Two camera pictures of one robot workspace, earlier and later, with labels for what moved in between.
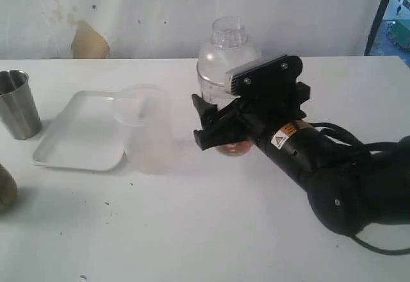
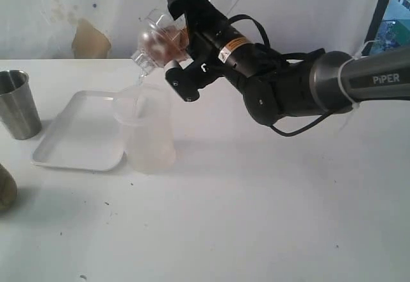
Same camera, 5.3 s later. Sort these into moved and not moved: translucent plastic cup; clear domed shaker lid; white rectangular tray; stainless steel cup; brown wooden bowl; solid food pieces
Moved: clear domed shaker lid; solid food pieces
Not moved: white rectangular tray; translucent plastic cup; stainless steel cup; brown wooden bowl
